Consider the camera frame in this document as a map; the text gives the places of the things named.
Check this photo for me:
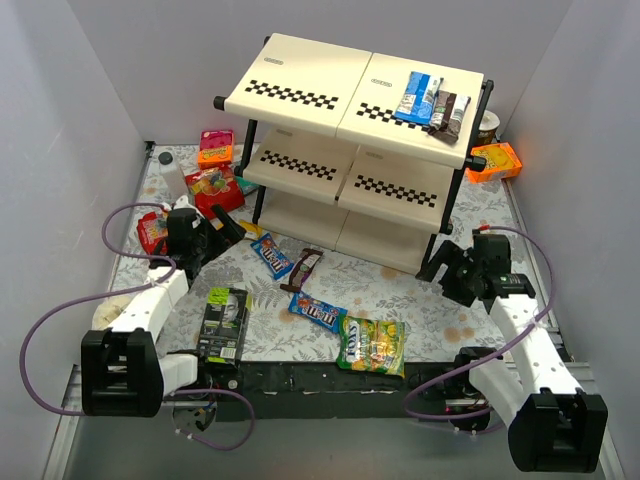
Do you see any green Fox's candy bag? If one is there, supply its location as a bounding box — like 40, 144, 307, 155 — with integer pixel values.
336, 315, 406, 378

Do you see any blue m&m bag lower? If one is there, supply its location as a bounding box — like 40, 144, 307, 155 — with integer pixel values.
288, 292, 347, 333

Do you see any pink orange candy box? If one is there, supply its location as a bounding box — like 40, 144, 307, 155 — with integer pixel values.
197, 130, 235, 170

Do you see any blue m&m bag upper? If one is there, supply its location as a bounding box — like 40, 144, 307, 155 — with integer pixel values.
251, 233, 293, 280

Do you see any teal tissue packet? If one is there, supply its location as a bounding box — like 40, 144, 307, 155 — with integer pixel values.
235, 176, 259, 196

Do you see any cream three-tier shelf rack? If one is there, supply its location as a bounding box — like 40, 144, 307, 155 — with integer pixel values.
213, 33, 494, 278

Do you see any black green product box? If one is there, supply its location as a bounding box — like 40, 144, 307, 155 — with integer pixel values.
197, 287, 252, 367

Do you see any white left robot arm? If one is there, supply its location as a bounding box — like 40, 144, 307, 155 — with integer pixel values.
81, 198, 246, 417

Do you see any blue snack bag on shelf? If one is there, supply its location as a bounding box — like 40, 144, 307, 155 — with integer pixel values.
394, 71, 444, 125

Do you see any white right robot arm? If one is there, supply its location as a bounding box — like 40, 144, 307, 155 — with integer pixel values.
405, 227, 608, 473

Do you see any yellow candy wrapper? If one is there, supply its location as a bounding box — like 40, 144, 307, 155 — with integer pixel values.
239, 220, 264, 241

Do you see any blue m&m bag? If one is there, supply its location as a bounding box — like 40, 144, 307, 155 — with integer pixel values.
251, 233, 293, 280
288, 292, 347, 333

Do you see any red gummy candy bag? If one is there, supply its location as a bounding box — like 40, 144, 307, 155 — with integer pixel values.
185, 165, 245, 220

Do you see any orange candy box right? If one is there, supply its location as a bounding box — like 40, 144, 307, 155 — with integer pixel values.
467, 142, 522, 184

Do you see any paper cup behind shelf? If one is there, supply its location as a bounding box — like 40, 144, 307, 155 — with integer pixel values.
475, 110, 500, 147

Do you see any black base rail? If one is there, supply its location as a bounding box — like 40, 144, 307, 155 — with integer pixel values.
169, 360, 501, 434

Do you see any brown chocolate bar on shelf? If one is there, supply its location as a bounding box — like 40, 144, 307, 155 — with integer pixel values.
427, 90, 471, 145

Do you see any brown chocolate bar wrapper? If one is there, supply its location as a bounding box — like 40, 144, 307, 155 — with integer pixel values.
280, 248, 324, 293

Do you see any white bottle black cap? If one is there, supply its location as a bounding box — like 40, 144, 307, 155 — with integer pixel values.
158, 151, 189, 201

